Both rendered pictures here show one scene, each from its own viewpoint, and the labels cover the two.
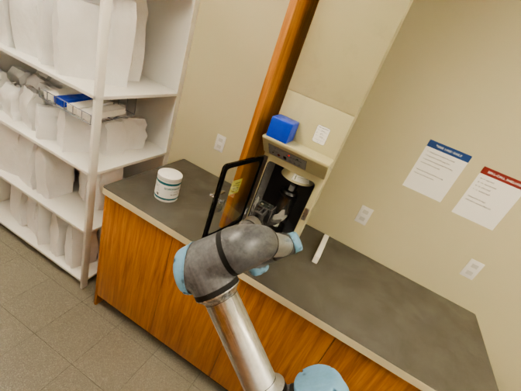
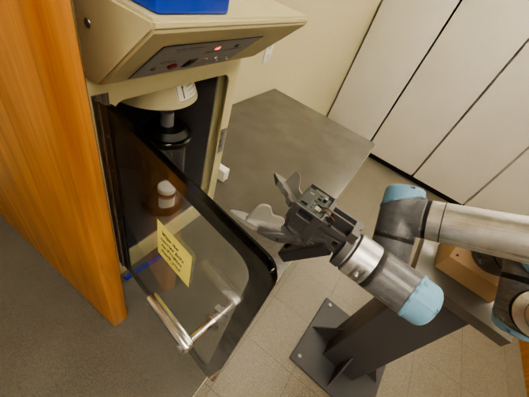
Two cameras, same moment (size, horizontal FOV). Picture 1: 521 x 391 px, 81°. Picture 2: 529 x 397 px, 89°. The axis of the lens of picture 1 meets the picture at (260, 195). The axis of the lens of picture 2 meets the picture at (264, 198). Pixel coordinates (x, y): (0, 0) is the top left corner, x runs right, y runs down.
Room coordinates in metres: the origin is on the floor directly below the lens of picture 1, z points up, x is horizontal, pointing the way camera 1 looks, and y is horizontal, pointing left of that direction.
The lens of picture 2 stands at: (1.16, 0.32, 1.58)
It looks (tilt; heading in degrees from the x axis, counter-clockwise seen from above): 42 degrees down; 273
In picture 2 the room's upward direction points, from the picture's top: 21 degrees clockwise
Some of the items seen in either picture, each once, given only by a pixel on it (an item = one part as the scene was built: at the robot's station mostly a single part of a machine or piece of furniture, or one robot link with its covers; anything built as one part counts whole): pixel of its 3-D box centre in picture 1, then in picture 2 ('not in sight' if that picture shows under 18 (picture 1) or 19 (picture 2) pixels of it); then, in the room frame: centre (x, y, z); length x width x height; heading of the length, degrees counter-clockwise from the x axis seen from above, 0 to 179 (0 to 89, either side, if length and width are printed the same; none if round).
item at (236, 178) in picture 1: (233, 196); (168, 268); (1.27, 0.12, 1.19); 0.30 x 0.01 x 0.40; 155
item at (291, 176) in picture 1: (299, 172); (151, 73); (1.47, -0.15, 1.34); 0.18 x 0.18 x 0.05
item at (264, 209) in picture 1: (260, 216); (319, 226); (1.07, -0.03, 1.26); 0.12 x 0.08 x 0.09; 164
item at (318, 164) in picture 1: (295, 157); (216, 42); (1.33, -0.08, 1.46); 0.32 x 0.12 x 0.10; 74
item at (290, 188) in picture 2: (281, 214); (291, 183); (1.15, -0.11, 1.26); 0.09 x 0.03 x 0.06; 128
